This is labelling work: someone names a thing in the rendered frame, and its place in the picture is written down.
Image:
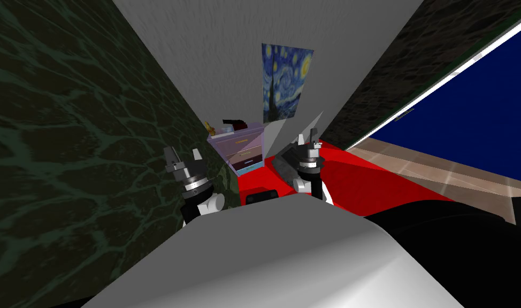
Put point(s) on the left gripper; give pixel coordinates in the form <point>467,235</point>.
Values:
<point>190,174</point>

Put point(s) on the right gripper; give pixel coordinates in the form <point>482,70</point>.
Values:
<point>310,157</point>

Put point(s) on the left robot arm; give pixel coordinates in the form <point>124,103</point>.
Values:
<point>205,204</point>

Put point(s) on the dark grey ribbed slab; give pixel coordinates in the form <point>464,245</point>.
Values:
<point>286,164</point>

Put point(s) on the blue starry night painting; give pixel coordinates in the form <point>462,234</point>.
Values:
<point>285,83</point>

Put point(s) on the lilac chest of drawers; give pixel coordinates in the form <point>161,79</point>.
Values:
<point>243,147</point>

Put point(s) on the red rug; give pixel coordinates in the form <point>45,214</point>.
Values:
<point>359,179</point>

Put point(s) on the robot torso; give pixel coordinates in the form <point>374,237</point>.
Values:
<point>269,256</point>

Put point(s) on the dark blue window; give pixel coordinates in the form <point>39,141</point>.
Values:
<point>470,111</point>

